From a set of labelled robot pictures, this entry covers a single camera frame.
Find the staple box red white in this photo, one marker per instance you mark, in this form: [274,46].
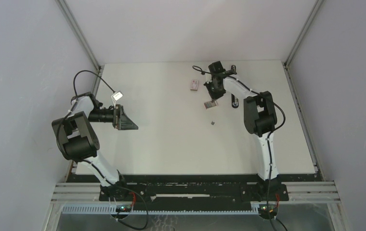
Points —
[194,85]

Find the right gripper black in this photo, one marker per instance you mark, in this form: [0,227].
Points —
[214,96]

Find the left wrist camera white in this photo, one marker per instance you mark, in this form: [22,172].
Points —
[115,97]

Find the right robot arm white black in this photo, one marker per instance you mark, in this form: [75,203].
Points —
[262,116]

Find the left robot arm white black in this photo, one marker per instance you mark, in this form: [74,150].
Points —
[77,141]

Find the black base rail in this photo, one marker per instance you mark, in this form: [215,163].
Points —
[195,192]

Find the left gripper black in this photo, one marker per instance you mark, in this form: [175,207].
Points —
[120,121]

